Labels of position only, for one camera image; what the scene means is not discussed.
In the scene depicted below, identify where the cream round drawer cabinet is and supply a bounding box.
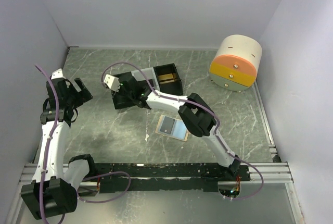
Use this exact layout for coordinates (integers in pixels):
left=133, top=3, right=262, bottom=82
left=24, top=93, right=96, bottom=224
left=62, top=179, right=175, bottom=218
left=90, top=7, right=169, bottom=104
left=209, top=34, right=262, bottom=91

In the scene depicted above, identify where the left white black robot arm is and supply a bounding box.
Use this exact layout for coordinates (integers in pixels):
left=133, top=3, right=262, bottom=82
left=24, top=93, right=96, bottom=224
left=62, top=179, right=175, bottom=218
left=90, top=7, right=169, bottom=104
left=21, top=77, right=97, bottom=220

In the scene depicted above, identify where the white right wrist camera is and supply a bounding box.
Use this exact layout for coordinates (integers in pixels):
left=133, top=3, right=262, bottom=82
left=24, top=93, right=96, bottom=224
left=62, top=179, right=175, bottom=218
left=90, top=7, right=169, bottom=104
left=103, top=74, right=121, bottom=92

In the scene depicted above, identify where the black right tray bin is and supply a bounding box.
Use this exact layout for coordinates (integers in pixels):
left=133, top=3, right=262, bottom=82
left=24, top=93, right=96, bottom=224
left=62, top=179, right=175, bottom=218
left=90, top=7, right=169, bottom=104
left=153, top=63, right=183, bottom=96

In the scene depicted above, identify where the beige leather card holder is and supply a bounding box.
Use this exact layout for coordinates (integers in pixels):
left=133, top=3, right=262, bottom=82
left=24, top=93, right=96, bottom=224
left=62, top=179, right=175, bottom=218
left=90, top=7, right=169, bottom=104
left=155, top=115, right=189, bottom=142

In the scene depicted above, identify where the gold card in bin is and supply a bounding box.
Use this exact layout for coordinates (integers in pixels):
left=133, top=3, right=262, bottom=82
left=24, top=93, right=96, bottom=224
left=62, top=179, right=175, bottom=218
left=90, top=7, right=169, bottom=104
left=158, top=73, right=179, bottom=84

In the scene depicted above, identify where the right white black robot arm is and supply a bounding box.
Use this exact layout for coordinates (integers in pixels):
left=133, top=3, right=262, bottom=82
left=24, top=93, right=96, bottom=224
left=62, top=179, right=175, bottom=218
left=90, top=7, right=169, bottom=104
left=104, top=72, right=240, bottom=181

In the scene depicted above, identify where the black left tray bin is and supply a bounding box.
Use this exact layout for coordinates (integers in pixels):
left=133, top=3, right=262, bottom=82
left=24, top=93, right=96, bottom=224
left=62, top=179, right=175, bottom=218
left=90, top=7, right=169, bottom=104
left=111, top=72, right=138, bottom=109

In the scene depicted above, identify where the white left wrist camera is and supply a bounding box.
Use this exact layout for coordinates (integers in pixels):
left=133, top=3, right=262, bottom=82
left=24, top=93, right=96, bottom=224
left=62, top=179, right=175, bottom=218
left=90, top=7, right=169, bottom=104
left=51, top=68, right=65, bottom=80

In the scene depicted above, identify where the black tray bin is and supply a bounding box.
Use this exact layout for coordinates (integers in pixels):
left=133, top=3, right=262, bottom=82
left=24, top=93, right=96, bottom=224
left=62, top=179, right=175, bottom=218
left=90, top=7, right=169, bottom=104
left=111, top=72, right=138, bottom=109
left=153, top=63, right=183, bottom=96

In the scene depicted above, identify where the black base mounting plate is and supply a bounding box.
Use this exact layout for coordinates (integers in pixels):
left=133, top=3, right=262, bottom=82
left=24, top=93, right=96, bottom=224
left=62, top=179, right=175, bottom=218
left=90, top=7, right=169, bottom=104
left=83, top=163, right=250, bottom=193

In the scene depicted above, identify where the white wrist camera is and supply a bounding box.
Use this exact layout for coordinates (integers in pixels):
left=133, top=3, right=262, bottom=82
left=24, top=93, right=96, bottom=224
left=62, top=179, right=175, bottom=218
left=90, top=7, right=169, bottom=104
left=51, top=68, right=65, bottom=80
left=103, top=74, right=121, bottom=92

